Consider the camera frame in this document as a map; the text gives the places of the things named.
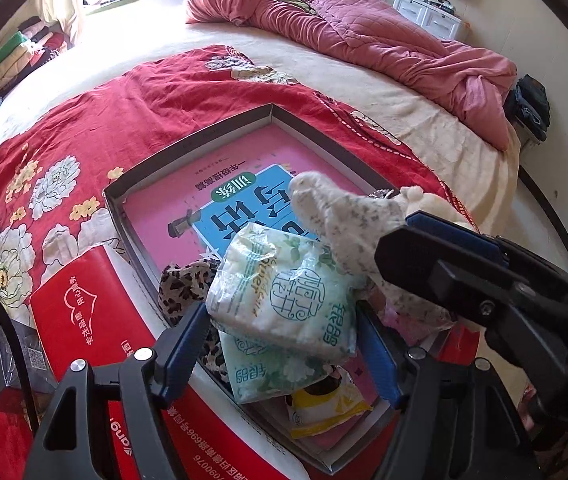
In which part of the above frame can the leopard print scrunchie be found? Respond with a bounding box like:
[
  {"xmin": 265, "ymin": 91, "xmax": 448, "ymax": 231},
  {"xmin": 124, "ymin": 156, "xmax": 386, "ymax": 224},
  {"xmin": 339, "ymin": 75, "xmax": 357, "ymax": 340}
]
[{"xmin": 158, "ymin": 260, "xmax": 229, "ymax": 386}]

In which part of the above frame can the stack of folded clothes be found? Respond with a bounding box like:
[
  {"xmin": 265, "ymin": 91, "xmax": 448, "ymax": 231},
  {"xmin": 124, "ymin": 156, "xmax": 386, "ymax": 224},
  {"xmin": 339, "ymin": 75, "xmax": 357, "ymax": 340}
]
[{"xmin": 0, "ymin": 17, "xmax": 72, "ymax": 101}]

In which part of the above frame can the green white tissue packet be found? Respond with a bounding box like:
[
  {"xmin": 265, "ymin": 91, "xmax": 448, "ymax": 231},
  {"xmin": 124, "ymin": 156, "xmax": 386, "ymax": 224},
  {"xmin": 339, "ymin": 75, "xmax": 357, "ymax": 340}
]
[
  {"xmin": 219, "ymin": 330, "xmax": 345, "ymax": 405},
  {"xmin": 206, "ymin": 222, "xmax": 365, "ymax": 363}
]

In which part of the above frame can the black box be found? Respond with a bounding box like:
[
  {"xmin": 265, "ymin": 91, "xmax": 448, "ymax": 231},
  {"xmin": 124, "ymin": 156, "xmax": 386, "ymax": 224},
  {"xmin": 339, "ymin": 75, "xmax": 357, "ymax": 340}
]
[{"xmin": 0, "ymin": 316, "xmax": 60, "ymax": 412}]

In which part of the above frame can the pink packet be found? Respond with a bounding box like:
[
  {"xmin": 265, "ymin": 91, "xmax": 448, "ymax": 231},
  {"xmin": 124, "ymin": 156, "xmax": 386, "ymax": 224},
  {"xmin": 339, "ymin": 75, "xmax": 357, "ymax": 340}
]
[{"xmin": 381, "ymin": 300, "xmax": 457, "ymax": 348}]

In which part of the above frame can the spotted white cloth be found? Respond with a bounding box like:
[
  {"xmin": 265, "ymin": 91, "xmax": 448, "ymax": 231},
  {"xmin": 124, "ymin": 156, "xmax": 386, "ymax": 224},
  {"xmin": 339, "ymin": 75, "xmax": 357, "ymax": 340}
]
[{"xmin": 288, "ymin": 170, "xmax": 457, "ymax": 333}]

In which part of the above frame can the red floral blanket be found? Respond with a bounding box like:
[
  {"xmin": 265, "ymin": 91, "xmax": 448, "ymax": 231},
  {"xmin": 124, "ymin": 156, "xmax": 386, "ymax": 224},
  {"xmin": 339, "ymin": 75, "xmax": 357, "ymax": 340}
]
[{"xmin": 0, "ymin": 44, "xmax": 464, "ymax": 480}]

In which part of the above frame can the white cabinet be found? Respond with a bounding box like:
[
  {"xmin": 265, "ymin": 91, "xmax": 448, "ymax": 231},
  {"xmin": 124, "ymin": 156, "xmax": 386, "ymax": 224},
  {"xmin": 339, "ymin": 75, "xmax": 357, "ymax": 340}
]
[{"xmin": 393, "ymin": 0, "xmax": 464, "ymax": 38}]

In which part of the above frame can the pink quilt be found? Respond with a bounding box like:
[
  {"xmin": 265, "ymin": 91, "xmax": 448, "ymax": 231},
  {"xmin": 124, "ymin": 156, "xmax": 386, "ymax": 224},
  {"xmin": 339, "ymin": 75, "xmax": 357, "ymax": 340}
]
[{"xmin": 185, "ymin": 0, "xmax": 518, "ymax": 152}]

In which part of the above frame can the red tissue pack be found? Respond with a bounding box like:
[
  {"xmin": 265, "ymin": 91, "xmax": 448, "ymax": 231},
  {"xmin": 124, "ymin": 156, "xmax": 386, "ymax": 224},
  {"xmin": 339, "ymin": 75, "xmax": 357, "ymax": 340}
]
[{"xmin": 29, "ymin": 244, "xmax": 327, "ymax": 480}]

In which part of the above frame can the black bag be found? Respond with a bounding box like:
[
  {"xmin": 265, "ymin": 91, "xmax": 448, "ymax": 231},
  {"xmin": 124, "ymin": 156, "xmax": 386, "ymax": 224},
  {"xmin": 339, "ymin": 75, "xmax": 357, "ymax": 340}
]
[{"xmin": 504, "ymin": 74, "xmax": 552, "ymax": 143}]

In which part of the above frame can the grey cardboard box tray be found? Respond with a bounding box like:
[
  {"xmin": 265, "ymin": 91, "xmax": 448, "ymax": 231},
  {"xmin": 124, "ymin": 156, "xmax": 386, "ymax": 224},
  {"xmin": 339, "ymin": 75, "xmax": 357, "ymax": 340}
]
[{"xmin": 103, "ymin": 103, "xmax": 405, "ymax": 477}]

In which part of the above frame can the pink and blue book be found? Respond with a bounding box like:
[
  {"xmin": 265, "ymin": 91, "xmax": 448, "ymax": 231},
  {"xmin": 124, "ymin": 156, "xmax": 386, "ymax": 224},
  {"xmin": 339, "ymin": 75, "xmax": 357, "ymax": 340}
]
[{"xmin": 124, "ymin": 125, "xmax": 379, "ymax": 451}]

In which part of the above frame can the cream curtain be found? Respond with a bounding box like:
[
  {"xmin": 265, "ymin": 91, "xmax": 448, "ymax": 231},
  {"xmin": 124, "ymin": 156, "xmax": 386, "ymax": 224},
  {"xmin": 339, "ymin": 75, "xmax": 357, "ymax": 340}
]
[{"xmin": 49, "ymin": 0, "xmax": 87, "ymax": 46}]

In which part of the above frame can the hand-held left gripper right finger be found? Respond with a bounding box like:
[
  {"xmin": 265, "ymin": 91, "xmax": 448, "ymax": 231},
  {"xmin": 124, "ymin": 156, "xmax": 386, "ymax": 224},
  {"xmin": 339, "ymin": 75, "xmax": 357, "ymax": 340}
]
[{"xmin": 356, "ymin": 300, "xmax": 544, "ymax": 480}]

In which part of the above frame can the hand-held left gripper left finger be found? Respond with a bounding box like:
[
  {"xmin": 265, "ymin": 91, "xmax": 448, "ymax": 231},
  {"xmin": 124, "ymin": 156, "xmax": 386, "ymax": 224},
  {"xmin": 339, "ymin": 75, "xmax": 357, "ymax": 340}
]
[{"xmin": 24, "ymin": 302, "xmax": 211, "ymax": 480}]

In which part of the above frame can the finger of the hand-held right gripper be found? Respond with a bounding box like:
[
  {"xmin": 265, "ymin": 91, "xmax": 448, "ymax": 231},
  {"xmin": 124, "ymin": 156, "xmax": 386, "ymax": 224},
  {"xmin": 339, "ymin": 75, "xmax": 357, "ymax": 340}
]
[
  {"xmin": 406, "ymin": 211, "xmax": 568, "ymax": 297},
  {"xmin": 374, "ymin": 225, "xmax": 520, "ymax": 327}
]

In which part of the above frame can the bed with cream sheet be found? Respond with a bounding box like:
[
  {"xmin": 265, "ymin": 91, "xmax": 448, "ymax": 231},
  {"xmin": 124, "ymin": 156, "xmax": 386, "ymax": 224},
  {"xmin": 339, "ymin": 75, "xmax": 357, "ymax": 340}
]
[{"xmin": 0, "ymin": 0, "xmax": 568, "ymax": 271}]

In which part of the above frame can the yellow snack packet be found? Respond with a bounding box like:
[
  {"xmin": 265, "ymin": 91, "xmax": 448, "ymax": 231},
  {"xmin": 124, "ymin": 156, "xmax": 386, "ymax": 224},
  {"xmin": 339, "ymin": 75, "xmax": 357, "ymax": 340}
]
[{"xmin": 284, "ymin": 375, "xmax": 375, "ymax": 441}]

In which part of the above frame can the white plush bear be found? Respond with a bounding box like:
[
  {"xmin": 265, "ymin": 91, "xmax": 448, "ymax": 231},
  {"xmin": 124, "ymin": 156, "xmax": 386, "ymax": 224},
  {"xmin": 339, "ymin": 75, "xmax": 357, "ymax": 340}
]
[{"xmin": 398, "ymin": 185, "xmax": 482, "ymax": 236}]

